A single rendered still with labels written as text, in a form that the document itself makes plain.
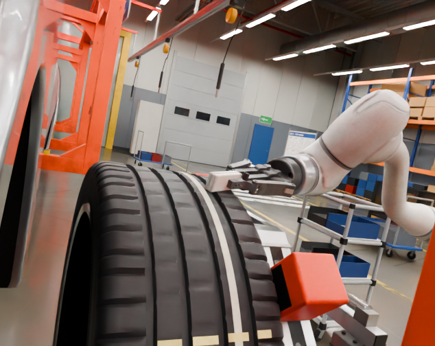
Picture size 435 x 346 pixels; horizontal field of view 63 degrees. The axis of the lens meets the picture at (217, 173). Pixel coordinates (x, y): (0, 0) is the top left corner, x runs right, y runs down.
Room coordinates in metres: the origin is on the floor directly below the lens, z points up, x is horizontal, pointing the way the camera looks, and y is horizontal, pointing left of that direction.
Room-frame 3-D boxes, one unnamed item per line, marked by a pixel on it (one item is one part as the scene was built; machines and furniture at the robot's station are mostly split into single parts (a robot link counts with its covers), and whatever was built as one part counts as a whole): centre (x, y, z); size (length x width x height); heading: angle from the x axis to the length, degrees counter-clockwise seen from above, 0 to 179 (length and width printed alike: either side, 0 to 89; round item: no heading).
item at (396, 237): (5.63, -2.83, 0.48); 1.00 x 0.60 x 0.96; 21
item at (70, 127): (9.52, 4.34, 1.75); 0.68 x 0.16 x 2.45; 115
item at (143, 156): (10.03, 1.89, 0.48); 1.00 x 0.61 x 0.96; 118
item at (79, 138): (5.72, 2.54, 1.75); 0.68 x 0.16 x 2.45; 115
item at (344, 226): (2.61, -0.98, 0.50); 0.54 x 0.42 x 1.00; 25
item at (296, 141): (10.83, -2.28, 0.97); 1.50 x 0.50 x 1.95; 23
